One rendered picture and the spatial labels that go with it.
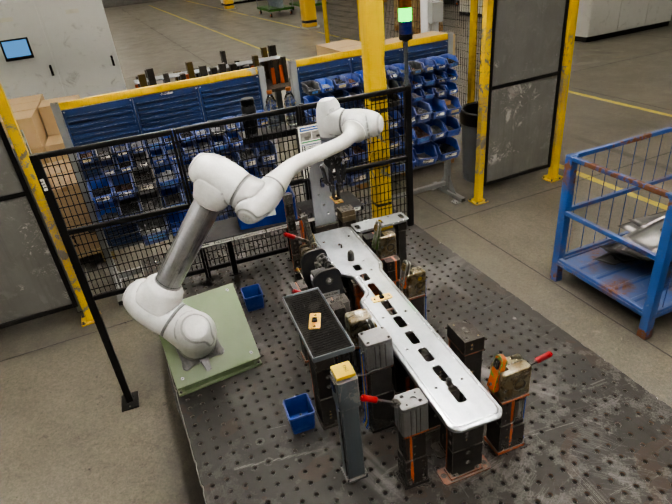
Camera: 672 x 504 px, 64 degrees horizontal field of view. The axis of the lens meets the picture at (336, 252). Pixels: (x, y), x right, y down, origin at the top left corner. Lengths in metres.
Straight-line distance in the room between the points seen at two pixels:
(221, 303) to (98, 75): 6.54
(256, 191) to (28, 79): 6.98
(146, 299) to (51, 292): 2.18
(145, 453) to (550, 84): 4.41
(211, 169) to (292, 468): 1.06
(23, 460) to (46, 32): 6.23
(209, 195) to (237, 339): 0.73
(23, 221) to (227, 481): 2.54
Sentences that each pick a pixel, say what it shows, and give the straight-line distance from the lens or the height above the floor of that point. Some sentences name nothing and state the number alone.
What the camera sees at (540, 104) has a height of 0.80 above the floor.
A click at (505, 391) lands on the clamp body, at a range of 1.81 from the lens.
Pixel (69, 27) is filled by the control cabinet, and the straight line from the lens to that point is 8.57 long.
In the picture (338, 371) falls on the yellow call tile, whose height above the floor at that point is 1.16.
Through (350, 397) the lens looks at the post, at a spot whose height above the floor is 1.08.
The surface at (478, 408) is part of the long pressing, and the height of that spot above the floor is 1.00.
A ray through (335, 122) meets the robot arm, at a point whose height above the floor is 1.62.
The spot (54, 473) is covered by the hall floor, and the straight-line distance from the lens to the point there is 3.35.
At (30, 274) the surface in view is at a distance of 4.23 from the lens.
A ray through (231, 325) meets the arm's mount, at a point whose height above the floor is 0.86.
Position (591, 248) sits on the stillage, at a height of 0.17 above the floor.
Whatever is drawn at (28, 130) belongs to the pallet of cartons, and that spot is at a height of 0.93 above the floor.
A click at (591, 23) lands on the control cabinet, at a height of 0.36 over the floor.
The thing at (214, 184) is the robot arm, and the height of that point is 1.57.
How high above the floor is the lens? 2.25
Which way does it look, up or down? 30 degrees down
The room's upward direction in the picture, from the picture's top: 6 degrees counter-clockwise
